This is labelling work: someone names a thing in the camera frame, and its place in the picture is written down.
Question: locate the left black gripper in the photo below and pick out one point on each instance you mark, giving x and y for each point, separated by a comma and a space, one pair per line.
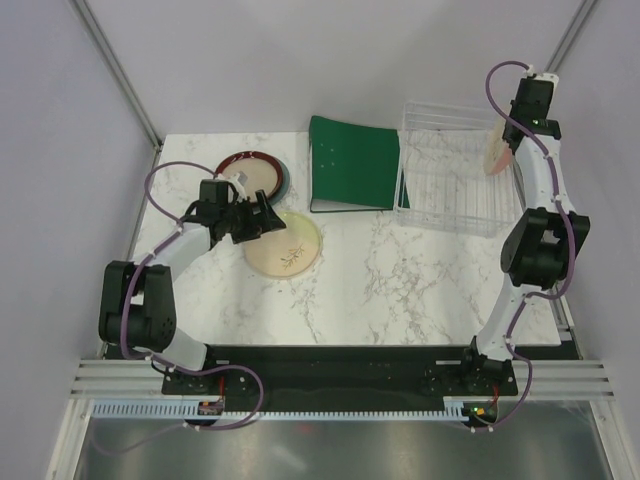
265, 220

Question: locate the pale green plate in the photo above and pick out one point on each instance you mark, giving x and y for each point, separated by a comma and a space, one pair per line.
286, 253

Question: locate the grey-blue plate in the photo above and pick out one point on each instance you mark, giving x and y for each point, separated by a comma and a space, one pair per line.
286, 180

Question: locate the dark rimmed beige plate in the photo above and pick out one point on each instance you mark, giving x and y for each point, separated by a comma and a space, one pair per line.
258, 170

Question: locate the pink and cream plate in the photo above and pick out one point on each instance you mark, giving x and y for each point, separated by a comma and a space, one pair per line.
498, 155

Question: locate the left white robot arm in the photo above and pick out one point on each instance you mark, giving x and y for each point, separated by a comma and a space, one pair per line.
138, 311

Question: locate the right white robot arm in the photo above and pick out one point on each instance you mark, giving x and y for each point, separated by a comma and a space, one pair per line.
539, 255

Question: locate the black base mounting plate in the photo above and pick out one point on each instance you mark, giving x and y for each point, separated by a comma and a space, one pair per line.
332, 372

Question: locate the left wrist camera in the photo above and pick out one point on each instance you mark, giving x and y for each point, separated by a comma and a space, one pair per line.
238, 181

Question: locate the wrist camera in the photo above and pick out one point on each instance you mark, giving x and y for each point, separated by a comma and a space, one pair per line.
531, 72
238, 181

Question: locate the green ring binder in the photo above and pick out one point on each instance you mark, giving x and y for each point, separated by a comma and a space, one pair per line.
354, 168

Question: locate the white wire dish rack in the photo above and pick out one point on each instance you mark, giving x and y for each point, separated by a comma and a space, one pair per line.
441, 184

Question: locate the white slotted cable duct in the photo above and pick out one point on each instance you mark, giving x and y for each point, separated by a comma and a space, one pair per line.
194, 410

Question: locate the left aluminium corner post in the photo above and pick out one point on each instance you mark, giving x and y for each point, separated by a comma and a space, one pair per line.
99, 38

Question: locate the aluminium corner post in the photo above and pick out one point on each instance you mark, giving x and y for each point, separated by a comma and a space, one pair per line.
99, 38
555, 29

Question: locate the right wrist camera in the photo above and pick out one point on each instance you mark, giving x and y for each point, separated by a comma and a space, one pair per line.
531, 72

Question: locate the right aluminium corner post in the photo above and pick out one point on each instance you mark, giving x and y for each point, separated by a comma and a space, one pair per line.
555, 29

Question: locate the aluminium frame rail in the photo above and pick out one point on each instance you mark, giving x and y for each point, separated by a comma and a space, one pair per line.
125, 379

